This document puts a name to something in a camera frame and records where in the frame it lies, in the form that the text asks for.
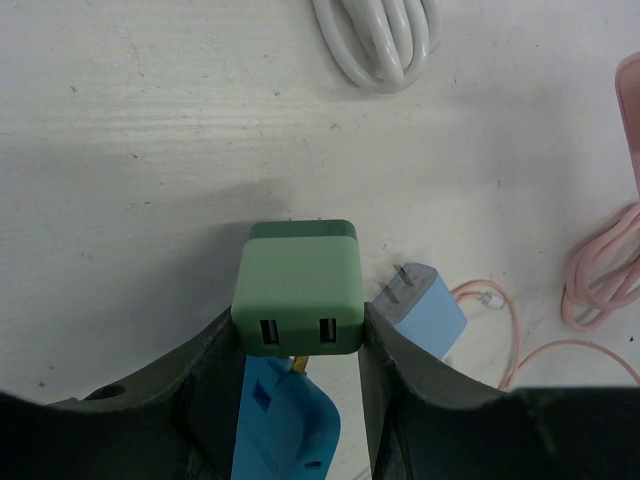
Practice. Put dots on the green usb charger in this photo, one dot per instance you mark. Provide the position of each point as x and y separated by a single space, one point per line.
299 289

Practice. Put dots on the light blue usb charger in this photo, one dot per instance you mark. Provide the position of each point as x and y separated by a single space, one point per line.
419 305

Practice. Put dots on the blue plug adapter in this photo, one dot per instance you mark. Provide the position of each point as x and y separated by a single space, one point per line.
288 428

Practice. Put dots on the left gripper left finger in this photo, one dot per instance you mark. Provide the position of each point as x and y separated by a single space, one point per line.
176 418

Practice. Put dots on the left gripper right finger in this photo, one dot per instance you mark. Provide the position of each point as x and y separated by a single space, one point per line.
425 420

